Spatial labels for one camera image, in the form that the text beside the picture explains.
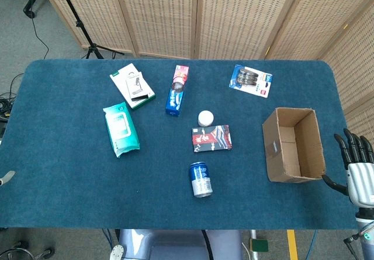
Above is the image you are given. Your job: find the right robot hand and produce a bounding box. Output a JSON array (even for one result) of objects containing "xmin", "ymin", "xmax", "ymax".
[{"xmin": 321, "ymin": 128, "xmax": 374, "ymax": 208}]

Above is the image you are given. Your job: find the blue and white can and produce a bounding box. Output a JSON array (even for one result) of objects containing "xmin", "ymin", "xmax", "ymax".
[{"xmin": 189, "ymin": 161, "xmax": 213, "ymax": 199}]

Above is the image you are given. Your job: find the white round jar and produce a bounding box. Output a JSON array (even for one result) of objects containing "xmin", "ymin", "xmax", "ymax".
[{"xmin": 198, "ymin": 110, "xmax": 214, "ymax": 127}]

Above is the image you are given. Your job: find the green wet wipes pack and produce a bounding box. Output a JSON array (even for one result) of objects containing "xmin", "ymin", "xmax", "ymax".
[{"xmin": 102, "ymin": 101, "xmax": 141, "ymax": 158}]

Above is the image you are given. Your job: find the brown cardboard box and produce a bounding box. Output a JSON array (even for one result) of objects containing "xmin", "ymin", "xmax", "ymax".
[{"xmin": 262, "ymin": 107, "xmax": 327, "ymax": 183}]

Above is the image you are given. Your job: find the red black card box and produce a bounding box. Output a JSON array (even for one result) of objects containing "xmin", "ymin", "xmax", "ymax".
[{"xmin": 191, "ymin": 124, "xmax": 233, "ymax": 153}]

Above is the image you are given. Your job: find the blue cookie box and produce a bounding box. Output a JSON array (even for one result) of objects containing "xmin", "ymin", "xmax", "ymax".
[{"xmin": 165, "ymin": 64, "xmax": 190, "ymax": 117}]

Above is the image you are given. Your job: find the small white black box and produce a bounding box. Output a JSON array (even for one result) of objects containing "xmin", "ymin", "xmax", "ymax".
[{"xmin": 125, "ymin": 72, "xmax": 149, "ymax": 102}]

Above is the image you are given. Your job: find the white and green flat box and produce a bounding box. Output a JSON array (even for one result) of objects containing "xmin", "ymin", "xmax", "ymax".
[{"xmin": 109, "ymin": 63, "xmax": 157, "ymax": 111}]

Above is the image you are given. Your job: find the grey metal table leg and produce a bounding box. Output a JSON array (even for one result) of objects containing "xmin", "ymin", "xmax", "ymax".
[{"xmin": 250, "ymin": 229, "xmax": 259, "ymax": 260}]

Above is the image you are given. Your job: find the green block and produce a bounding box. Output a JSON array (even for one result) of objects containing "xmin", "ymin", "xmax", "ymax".
[{"xmin": 249, "ymin": 238, "xmax": 269, "ymax": 252}]

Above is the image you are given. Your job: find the battery blister pack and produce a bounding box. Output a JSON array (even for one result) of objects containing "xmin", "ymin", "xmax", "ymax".
[{"xmin": 228, "ymin": 64, "xmax": 273, "ymax": 99}]

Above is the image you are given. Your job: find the blue grey robot torso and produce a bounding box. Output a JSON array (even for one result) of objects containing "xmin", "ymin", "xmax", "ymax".
[{"xmin": 109, "ymin": 229, "xmax": 243, "ymax": 260}]

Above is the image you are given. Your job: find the blue table mat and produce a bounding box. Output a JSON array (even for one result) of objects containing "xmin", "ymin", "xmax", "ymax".
[{"xmin": 0, "ymin": 58, "xmax": 372, "ymax": 231}]

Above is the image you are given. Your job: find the black tripod stand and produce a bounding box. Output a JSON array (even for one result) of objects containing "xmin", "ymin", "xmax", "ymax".
[{"xmin": 54, "ymin": 0, "xmax": 125, "ymax": 60}]

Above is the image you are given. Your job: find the black wheeled base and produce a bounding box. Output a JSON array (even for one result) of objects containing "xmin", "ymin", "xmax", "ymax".
[{"xmin": 0, "ymin": 241, "xmax": 55, "ymax": 260}]

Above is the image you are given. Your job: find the grey tipped black lever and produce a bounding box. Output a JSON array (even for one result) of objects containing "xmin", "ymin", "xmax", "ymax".
[{"xmin": 0, "ymin": 170, "xmax": 16, "ymax": 186}]

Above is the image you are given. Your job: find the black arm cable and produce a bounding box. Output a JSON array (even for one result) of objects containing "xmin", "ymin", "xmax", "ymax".
[{"xmin": 343, "ymin": 227, "xmax": 369, "ymax": 260}]

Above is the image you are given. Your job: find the blue cable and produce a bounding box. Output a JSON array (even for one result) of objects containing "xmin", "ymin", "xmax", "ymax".
[{"xmin": 308, "ymin": 230, "xmax": 318, "ymax": 260}]

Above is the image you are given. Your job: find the thin black floor cable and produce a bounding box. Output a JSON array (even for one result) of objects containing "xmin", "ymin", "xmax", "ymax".
[{"xmin": 29, "ymin": 11, "xmax": 50, "ymax": 60}]

